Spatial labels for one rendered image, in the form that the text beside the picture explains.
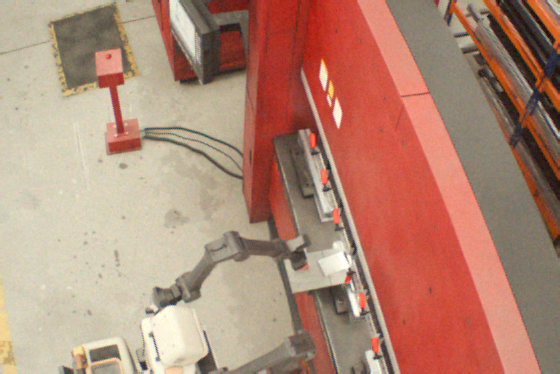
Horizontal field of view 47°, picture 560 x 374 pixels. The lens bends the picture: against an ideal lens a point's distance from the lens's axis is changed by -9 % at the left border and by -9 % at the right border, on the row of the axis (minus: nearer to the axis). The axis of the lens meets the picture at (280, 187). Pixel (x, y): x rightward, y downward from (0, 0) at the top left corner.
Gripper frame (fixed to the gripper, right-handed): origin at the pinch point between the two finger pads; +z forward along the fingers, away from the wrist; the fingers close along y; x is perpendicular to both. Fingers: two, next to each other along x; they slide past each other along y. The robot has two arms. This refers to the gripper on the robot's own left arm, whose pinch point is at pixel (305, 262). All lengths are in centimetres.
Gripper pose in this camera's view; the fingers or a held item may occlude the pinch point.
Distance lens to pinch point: 311.9
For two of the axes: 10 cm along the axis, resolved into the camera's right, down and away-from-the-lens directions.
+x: -8.6, 4.2, 2.9
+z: 4.6, 3.9, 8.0
